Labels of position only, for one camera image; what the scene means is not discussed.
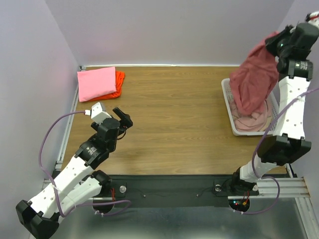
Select dusty red t shirt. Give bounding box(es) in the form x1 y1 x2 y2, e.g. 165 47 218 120
229 39 279 116

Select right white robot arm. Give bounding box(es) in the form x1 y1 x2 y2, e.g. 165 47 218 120
229 20 319 194

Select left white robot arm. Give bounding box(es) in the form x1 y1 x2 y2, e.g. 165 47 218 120
15 103 133 239

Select folded orange t shirt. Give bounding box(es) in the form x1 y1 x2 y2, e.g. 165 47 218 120
89 71 125 102

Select folded light pink t shirt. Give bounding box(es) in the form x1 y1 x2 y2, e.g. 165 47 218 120
77 67 116 102

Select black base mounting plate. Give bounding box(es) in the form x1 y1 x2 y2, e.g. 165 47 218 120
92 174 260 209

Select white plastic laundry basket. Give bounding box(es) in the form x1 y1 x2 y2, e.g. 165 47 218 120
221 78 280 137

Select pale pink clothes in basket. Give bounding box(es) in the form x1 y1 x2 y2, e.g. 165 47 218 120
228 100 273 132

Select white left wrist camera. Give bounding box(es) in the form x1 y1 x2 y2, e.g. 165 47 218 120
85 102 112 124

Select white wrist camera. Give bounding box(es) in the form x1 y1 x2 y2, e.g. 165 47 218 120
85 102 112 124
305 11 319 26

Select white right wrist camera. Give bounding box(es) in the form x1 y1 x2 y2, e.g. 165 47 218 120
305 11 319 26

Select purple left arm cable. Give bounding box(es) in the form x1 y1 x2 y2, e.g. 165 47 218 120
37 111 132 217

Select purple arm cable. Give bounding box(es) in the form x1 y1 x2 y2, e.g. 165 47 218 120
37 111 132 217
234 87 319 215

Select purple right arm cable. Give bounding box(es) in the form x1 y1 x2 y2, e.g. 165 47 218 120
234 87 319 215

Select aluminium frame rail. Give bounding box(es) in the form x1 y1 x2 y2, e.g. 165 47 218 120
41 72 311 200

